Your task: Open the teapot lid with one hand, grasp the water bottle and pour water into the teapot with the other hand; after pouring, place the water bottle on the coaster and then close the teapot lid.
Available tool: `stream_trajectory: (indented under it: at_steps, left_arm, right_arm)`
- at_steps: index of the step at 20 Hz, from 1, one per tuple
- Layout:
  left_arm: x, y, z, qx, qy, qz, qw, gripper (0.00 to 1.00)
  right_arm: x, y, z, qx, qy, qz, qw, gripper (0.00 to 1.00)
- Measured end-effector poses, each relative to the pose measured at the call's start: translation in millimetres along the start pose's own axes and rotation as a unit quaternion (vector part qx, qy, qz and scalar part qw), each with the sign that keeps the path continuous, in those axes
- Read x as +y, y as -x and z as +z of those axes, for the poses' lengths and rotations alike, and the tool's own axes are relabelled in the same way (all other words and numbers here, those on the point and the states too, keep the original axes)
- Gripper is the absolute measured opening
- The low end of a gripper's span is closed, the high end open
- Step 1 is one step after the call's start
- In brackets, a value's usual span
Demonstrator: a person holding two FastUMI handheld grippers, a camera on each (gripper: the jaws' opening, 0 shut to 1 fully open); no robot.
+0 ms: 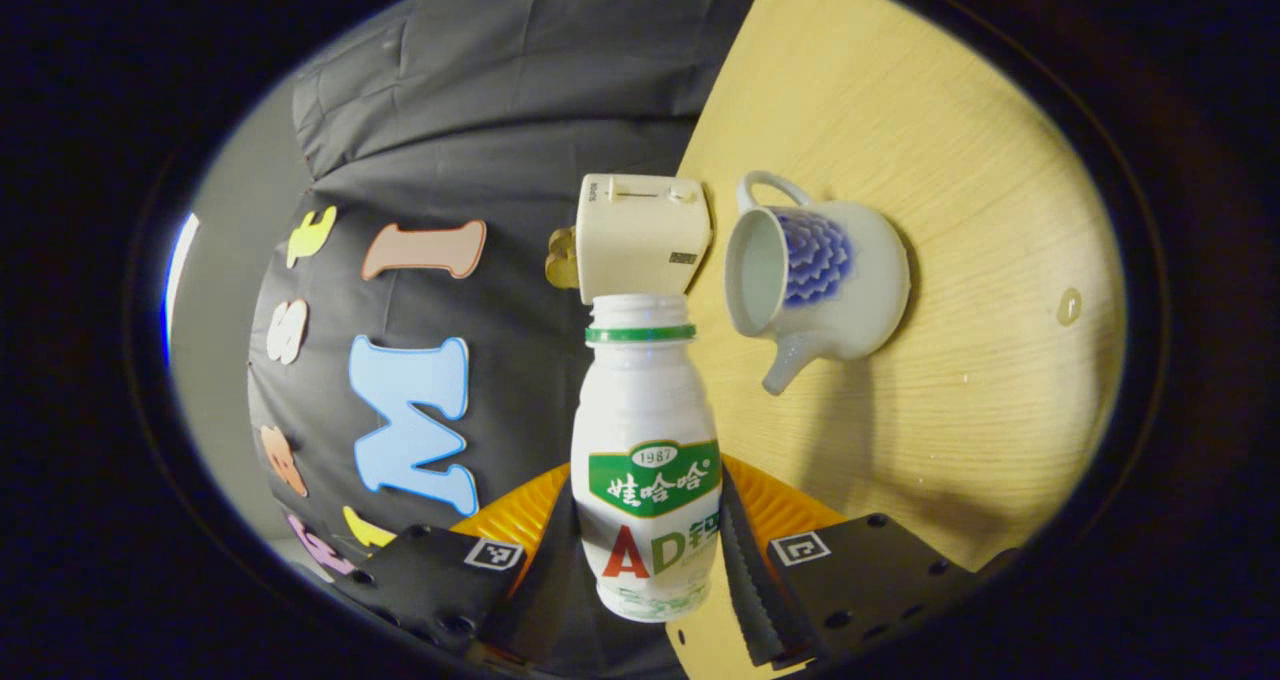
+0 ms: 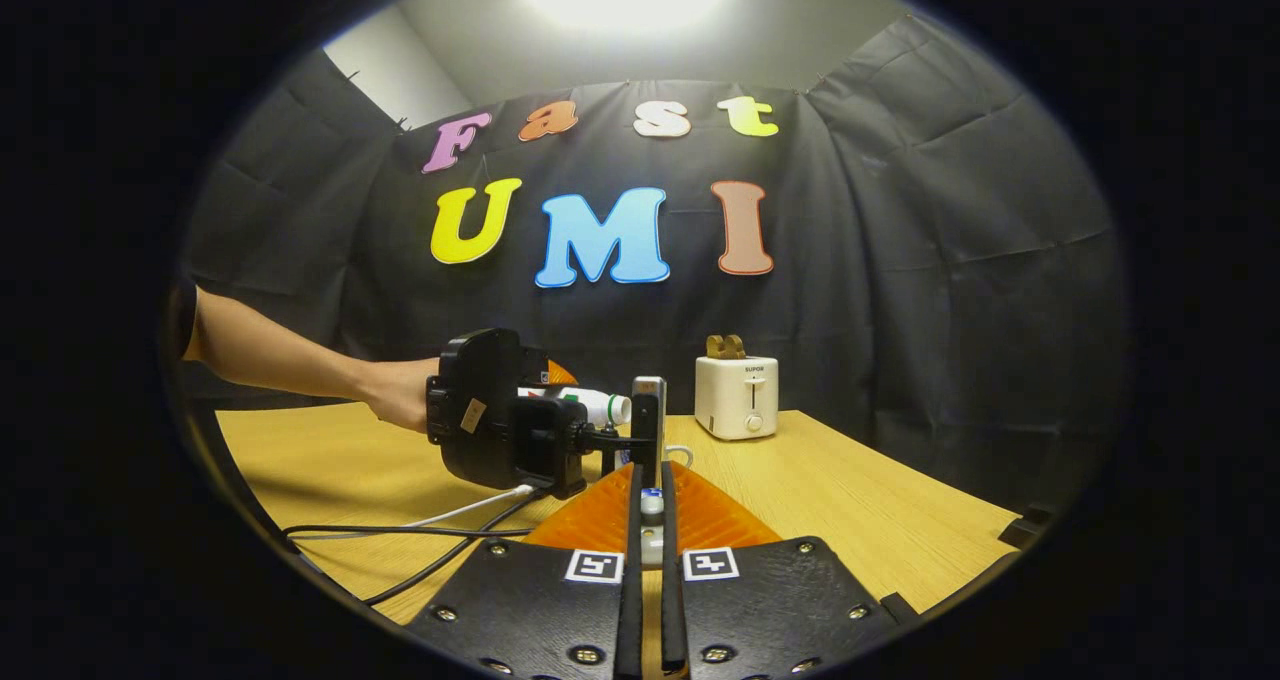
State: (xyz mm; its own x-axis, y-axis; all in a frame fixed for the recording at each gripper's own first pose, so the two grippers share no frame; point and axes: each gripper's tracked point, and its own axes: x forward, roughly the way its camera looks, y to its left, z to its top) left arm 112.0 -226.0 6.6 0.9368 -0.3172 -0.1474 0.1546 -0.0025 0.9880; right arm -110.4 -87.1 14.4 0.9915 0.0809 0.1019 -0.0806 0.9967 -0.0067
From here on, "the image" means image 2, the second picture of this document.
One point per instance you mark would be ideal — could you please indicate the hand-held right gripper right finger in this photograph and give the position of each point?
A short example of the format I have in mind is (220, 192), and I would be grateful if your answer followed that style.
(672, 610)

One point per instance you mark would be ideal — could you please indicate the black backdrop cloth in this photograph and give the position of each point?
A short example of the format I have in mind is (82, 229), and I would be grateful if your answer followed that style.
(900, 260)

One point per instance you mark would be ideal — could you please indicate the white toaster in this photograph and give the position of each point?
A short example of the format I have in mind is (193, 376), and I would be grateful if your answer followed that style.
(735, 400)

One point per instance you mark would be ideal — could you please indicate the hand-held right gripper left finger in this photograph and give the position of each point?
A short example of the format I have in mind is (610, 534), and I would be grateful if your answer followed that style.
(630, 600)

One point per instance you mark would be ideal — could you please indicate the white blue-patterned teacup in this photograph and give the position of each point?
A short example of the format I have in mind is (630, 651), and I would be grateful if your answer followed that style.
(680, 447)

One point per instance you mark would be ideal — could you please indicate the white water bottle green label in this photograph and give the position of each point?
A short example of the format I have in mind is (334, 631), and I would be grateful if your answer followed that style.
(600, 407)

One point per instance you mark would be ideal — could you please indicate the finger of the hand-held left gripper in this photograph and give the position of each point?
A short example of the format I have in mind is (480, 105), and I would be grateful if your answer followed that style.
(560, 372)

